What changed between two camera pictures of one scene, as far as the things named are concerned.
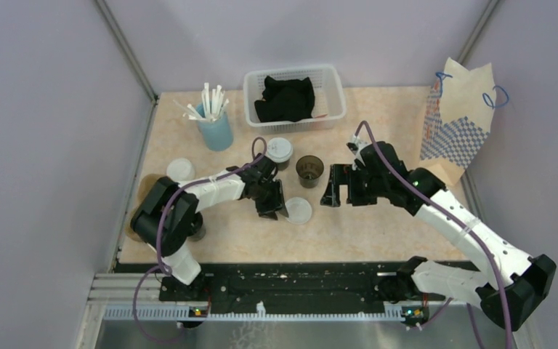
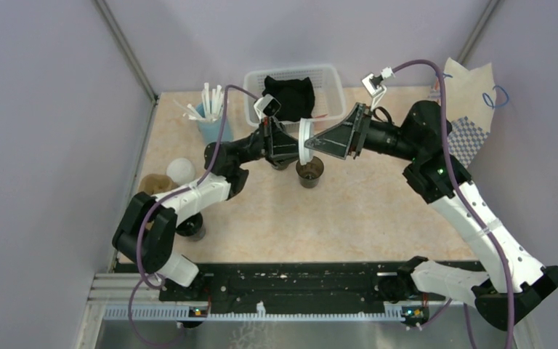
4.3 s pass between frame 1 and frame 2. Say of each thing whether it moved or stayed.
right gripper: moved
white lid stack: stayed
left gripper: moved
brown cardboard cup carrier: stayed
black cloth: stayed
